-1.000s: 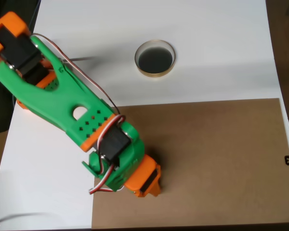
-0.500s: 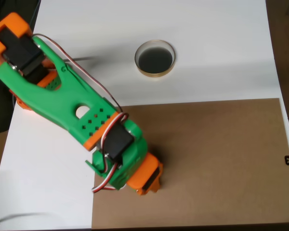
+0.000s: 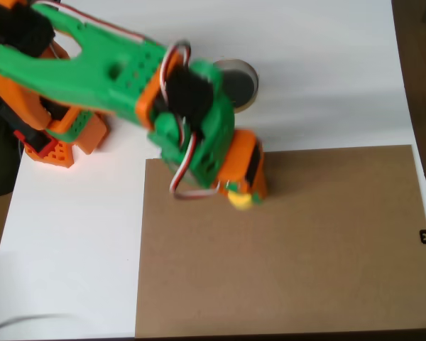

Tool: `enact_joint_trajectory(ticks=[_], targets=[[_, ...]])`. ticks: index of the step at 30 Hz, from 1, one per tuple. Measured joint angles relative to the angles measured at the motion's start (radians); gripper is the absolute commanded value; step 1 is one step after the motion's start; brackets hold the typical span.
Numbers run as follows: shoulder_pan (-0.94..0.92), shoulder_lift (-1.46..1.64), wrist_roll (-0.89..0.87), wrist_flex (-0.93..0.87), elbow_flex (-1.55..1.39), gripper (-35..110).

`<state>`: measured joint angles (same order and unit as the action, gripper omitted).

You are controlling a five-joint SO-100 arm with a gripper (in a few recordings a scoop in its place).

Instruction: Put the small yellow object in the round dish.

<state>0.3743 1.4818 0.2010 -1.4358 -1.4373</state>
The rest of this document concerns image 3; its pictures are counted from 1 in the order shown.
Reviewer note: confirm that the small yellow plastic piece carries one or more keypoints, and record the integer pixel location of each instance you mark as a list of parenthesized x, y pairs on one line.
[(239, 201)]

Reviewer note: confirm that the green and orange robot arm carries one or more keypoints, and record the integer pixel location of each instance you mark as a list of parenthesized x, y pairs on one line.
[(92, 78)]

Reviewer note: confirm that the round dish with gold rim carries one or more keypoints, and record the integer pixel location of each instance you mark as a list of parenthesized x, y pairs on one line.
[(239, 85)]

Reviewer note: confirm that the brown fibreboard sheet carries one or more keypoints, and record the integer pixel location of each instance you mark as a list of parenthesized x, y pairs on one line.
[(287, 248)]

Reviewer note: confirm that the small black tag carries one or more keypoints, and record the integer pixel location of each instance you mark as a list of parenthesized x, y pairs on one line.
[(425, 237)]

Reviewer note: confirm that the red and black table clamp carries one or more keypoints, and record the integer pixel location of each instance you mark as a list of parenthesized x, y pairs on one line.
[(39, 145)]

